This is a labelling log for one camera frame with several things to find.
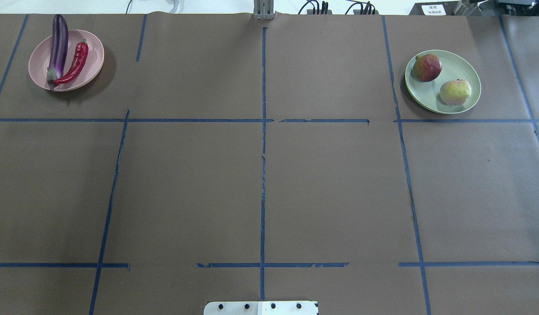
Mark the purple eggplant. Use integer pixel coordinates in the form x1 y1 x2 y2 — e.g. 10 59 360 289
47 14 68 90

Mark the aluminium frame post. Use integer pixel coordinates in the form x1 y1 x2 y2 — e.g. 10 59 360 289
253 0 275 20

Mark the brown paper table cover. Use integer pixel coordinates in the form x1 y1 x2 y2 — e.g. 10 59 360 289
0 12 539 315

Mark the pink plate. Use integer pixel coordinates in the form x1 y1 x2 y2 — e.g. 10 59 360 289
28 29 104 92

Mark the red green pomegranate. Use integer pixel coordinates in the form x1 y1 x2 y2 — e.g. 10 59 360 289
412 53 443 82

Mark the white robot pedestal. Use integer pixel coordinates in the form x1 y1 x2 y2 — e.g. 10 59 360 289
203 301 319 315

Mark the green plate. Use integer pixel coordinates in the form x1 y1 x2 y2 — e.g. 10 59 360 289
404 49 482 115

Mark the yellow green apple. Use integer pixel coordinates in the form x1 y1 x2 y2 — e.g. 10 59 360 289
440 79 472 106

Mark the red chili pepper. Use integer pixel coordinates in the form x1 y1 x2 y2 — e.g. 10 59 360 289
52 38 89 86

